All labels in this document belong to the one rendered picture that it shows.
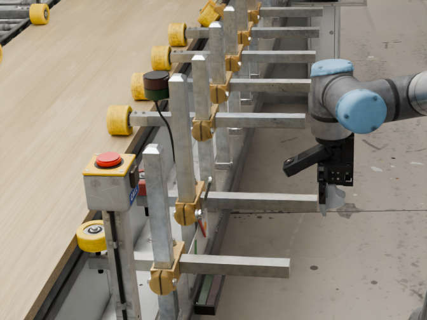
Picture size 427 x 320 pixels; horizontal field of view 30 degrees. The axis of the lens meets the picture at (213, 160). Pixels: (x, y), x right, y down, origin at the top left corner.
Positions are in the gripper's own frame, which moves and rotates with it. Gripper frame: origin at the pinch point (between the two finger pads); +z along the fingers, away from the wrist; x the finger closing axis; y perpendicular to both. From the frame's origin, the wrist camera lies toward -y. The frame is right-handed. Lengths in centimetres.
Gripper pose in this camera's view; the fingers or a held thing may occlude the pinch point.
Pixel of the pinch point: (321, 211)
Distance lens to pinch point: 189.6
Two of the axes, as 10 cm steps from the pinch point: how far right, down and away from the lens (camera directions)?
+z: 0.6, 9.0, 4.4
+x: 1.7, -4.4, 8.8
